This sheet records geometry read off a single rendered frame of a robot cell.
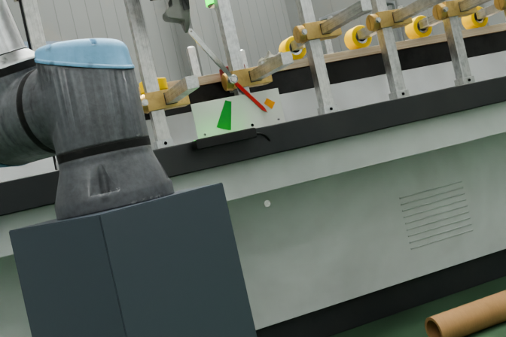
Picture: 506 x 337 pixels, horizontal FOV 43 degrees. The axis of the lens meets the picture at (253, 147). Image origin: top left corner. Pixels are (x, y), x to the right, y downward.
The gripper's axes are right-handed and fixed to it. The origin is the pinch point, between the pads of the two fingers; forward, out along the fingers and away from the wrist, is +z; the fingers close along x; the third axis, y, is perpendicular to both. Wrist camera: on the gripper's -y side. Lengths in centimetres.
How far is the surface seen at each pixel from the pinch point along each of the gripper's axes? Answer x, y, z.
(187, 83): 9.9, 6.1, 15.2
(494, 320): 1, -69, 95
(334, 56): -35, -58, 9
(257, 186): -16.6, -14.5, 43.7
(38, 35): -15.2, 34.3, -6.7
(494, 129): -16, -98, 44
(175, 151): -12.8, 6.9, 29.4
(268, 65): 0.4, -18.7, 13.1
